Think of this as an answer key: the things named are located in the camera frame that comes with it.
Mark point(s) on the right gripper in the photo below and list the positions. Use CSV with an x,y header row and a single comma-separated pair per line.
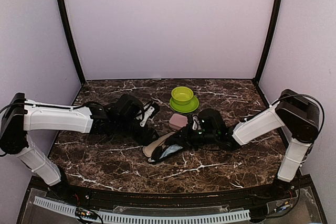
x,y
184,140

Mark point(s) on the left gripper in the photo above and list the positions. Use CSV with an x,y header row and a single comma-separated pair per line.
x,y
145,138

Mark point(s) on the black glasses case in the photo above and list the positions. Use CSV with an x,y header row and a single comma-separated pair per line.
x,y
147,150

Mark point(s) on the blue cleaning cloth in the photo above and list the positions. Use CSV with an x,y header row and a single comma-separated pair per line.
x,y
161,153

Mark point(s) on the pink glasses case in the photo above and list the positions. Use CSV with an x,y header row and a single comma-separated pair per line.
x,y
178,121

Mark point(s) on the black sunglasses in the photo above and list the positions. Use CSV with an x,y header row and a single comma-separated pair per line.
x,y
162,141

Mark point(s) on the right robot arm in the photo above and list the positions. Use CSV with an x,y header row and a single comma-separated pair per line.
x,y
301,114

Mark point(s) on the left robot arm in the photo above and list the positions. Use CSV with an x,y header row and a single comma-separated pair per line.
x,y
128,114

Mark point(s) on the green plate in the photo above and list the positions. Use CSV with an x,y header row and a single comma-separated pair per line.
x,y
185,108

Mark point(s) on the green bowl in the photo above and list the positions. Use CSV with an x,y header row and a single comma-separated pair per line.
x,y
182,95

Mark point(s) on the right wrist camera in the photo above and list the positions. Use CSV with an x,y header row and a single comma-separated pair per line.
x,y
193,122

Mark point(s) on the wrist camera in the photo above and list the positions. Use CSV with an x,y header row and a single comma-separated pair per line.
x,y
147,112
193,122

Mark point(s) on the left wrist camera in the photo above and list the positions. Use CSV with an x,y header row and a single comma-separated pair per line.
x,y
147,112

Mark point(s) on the black front rail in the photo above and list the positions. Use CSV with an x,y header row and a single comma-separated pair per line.
x,y
259,199

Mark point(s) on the white slotted cable duct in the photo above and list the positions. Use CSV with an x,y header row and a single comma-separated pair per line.
x,y
122,214

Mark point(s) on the left black frame post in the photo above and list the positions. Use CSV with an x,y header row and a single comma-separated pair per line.
x,y
70,41

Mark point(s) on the black frame post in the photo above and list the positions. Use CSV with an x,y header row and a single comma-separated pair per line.
x,y
268,40
70,41

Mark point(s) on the right black frame post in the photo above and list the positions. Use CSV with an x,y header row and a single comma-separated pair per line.
x,y
268,40

